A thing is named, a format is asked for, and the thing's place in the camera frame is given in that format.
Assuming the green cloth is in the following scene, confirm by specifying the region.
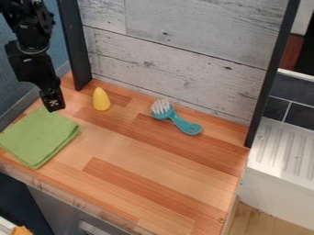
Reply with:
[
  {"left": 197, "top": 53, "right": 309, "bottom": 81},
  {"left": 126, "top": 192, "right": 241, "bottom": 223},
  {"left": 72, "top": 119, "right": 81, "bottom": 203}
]
[{"left": 0, "top": 105, "right": 83, "bottom": 170}]

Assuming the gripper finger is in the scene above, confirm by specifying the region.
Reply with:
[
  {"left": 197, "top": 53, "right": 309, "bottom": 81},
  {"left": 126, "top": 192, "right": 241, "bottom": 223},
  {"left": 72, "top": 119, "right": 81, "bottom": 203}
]
[{"left": 38, "top": 86, "right": 68, "bottom": 114}]

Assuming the yellow toy corn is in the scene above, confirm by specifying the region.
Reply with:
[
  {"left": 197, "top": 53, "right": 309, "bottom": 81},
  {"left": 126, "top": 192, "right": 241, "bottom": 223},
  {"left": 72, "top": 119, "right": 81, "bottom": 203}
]
[{"left": 92, "top": 86, "right": 112, "bottom": 112}]

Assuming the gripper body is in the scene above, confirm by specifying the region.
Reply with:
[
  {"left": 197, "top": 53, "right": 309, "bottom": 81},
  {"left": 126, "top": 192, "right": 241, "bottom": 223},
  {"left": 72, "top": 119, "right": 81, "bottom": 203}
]
[{"left": 4, "top": 41, "right": 63, "bottom": 91}]

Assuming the teal brush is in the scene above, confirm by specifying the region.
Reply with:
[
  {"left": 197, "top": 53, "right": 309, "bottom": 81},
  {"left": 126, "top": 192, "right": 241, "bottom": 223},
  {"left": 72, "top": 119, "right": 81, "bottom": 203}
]
[{"left": 149, "top": 98, "right": 204, "bottom": 136}]

